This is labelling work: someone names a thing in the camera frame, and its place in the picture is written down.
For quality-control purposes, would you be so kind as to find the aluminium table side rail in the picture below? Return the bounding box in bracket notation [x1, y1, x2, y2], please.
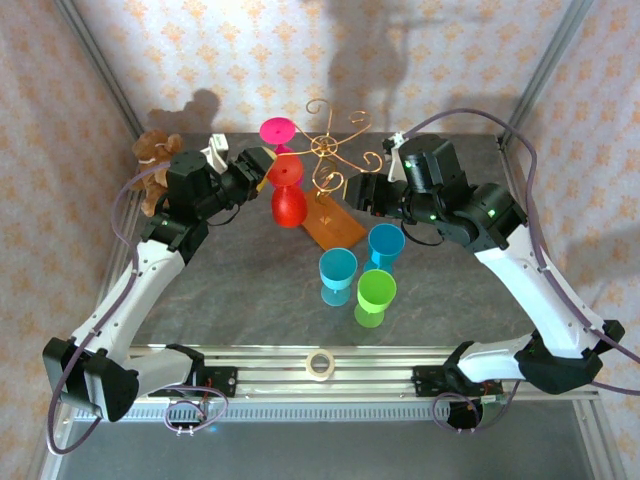
[497, 134, 629, 480]
[37, 189, 146, 480]

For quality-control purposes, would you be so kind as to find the deep blue plastic wine glass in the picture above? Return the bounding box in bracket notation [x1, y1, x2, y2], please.
[363, 222, 405, 276]

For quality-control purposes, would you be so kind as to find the red plastic wine glass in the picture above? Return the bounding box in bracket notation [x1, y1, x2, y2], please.
[264, 155, 308, 229]

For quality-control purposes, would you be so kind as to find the brown teddy bear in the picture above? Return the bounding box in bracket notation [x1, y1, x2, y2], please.
[130, 129, 184, 217]

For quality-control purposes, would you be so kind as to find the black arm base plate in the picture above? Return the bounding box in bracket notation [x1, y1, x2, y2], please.
[192, 366, 239, 400]
[412, 364, 503, 400]

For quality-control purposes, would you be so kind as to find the pink plastic wine glass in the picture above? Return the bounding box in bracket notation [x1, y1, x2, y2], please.
[259, 116, 295, 156]

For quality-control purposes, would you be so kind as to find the copper wire wine glass rack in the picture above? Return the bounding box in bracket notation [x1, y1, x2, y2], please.
[292, 98, 384, 251]

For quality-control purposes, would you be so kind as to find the light blue plastic wine glass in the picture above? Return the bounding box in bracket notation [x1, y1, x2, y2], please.
[318, 247, 359, 307]

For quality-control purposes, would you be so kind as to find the green plastic wine glass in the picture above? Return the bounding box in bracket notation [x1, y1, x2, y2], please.
[353, 268, 398, 329]

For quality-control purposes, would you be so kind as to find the grey slotted cable duct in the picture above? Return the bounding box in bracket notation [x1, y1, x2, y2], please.
[149, 403, 454, 424]

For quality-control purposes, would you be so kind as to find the beige masking tape roll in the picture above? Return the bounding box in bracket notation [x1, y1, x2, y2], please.
[305, 349, 336, 382]

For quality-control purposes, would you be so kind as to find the aluminium mounting rail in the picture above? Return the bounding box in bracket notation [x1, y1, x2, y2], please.
[52, 344, 600, 404]

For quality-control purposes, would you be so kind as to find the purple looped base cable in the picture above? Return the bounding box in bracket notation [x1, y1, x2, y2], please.
[163, 388, 234, 436]
[432, 392, 511, 435]

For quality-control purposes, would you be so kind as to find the aluminium frame post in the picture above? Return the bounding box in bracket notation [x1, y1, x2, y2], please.
[499, 0, 599, 146]
[52, 0, 146, 141]

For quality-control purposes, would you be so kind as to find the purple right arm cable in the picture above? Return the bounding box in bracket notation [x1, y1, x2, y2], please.
[399, 109, 640, 399]

